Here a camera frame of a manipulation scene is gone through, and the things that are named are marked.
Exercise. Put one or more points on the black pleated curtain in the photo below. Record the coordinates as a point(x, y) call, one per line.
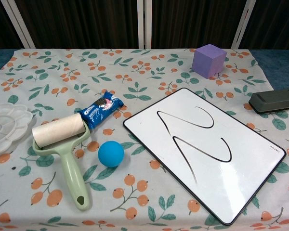
point(86, 24)

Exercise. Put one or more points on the blue cookie packet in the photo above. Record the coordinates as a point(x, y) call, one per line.
point(98, 110)

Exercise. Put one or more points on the green lint roller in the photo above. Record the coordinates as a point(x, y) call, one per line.
point(72, 168)

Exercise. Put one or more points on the purple foam cube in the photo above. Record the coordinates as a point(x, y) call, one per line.
point(207, 60)

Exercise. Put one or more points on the blue rubber ball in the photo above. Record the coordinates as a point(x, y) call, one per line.
point(110, 154)

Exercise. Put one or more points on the white flower-shaped paint palette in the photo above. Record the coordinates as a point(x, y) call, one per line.
point(7, 127)

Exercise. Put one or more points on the dark grey board eraser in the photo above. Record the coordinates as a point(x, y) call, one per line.
point(274, 99)

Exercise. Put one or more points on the white metal frame post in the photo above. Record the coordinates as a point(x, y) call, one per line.
point(243, 24)
point(144, 24)
point(18, 24)

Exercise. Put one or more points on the floral patterned tablecloth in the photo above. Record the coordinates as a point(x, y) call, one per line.
point(159, 72)

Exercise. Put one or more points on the white dry-erase board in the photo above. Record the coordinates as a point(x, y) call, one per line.
point(207, 156)

